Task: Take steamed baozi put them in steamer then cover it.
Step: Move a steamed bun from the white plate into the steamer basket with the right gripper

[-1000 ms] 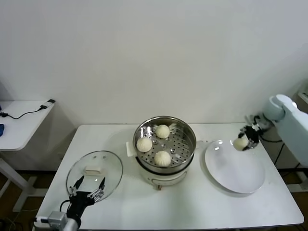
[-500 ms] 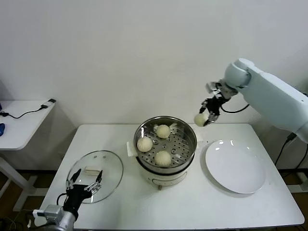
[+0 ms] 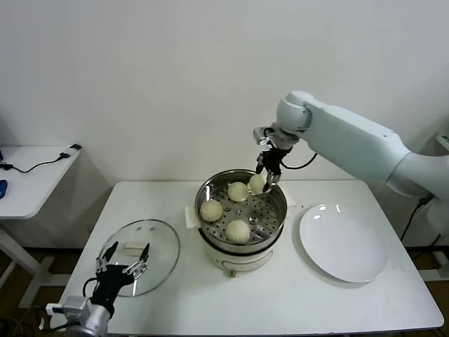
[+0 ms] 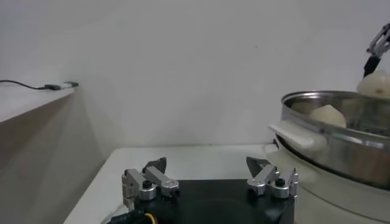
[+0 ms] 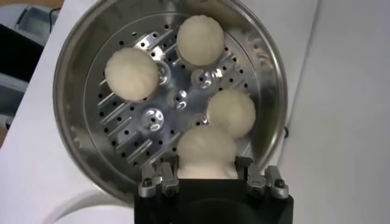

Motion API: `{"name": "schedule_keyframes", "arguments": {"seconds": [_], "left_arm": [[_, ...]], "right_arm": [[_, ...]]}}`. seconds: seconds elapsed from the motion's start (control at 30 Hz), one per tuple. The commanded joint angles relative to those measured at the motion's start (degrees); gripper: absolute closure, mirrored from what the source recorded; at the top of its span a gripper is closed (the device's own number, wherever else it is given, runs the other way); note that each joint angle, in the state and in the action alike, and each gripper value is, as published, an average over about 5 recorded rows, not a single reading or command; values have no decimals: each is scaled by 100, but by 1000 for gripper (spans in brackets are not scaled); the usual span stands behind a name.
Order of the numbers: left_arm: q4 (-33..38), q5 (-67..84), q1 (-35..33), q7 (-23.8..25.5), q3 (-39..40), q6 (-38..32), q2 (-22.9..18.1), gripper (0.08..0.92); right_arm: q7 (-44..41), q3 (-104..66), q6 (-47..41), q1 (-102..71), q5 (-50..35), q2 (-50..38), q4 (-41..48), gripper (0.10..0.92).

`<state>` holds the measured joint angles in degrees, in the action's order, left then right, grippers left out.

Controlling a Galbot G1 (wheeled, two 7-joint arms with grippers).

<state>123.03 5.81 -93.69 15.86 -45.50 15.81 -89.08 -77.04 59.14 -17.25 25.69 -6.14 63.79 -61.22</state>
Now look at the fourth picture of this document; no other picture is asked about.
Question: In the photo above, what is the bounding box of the stainless steel steamer pot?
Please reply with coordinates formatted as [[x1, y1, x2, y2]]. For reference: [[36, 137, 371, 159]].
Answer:
[[268, 89, 390, 191]]

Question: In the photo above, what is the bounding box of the white side table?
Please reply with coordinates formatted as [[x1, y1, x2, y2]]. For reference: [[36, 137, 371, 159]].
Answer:
[[0, 82, 77, 124]]

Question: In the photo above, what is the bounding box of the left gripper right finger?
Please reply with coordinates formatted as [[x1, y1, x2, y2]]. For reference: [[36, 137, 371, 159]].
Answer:
[[246, 156, 299, 200]]

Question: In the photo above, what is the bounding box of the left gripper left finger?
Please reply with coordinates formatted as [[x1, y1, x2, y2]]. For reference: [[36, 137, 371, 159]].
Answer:
[[121, 156, 181, 211]]

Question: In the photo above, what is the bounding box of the small grey cable dongle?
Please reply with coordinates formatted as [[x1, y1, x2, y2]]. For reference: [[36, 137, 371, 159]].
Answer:
[[42, 81, 79, 91]]

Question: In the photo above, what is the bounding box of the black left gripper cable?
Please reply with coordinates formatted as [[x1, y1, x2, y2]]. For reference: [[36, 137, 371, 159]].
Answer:
[[106, 209, 159, 224]]

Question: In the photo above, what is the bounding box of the white electric cooker base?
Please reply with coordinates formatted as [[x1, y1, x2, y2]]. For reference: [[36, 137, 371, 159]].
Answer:
[[264, 142, 390, 224]]

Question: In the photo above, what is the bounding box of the white steamed baozi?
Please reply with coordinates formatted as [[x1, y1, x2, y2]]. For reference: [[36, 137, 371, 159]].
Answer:
[[356, 70, 390, 99], [309, 104, 347, 128]]

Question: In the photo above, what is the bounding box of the black cable on side table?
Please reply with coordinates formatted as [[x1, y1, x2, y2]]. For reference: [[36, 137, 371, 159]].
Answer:
[[0, 79, 46, 91]]

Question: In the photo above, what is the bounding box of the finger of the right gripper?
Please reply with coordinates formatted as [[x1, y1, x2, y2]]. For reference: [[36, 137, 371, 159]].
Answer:
[[362, 23, 390, 79]]

